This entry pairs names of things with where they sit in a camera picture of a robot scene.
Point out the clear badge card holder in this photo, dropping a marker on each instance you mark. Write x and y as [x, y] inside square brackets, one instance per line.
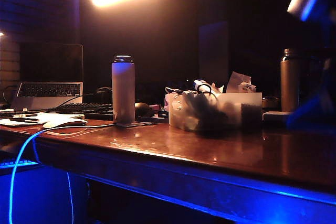
[140, 124]

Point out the translucent plastic storage box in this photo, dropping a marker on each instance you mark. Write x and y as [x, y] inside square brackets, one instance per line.
[183, 115]

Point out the black desktop keyboard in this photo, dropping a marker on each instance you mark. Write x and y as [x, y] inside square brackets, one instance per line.
[84, 110]

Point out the tall white insulated bottle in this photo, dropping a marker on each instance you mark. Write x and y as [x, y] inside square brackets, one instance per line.
[123, 91]

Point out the dark pen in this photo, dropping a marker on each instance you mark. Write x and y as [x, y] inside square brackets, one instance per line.
[25, 119]

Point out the silver open laptop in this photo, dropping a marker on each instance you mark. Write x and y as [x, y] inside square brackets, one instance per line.
[50, 89]

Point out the loose white paper sheets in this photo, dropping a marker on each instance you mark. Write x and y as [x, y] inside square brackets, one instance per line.
[47, 117]

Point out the brown metal bottle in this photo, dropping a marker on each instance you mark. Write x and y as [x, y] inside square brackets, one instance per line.
[289, 82]

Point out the small round metal tin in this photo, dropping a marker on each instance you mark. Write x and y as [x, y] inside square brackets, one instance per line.
[271, 102]

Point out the white computer mouse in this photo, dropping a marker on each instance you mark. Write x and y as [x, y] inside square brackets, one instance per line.
[65, 123]

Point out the dark round object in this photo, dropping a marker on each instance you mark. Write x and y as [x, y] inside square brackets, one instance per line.
[142, 109]

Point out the blue-lit keyboard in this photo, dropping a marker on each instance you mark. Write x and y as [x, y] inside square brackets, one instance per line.
[15, 163]

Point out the crumpled white paper receipts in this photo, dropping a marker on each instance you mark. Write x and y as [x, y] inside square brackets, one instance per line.
[240, 82]

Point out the flat white adapter box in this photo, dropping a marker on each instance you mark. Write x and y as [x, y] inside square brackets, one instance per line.
[275, 116]

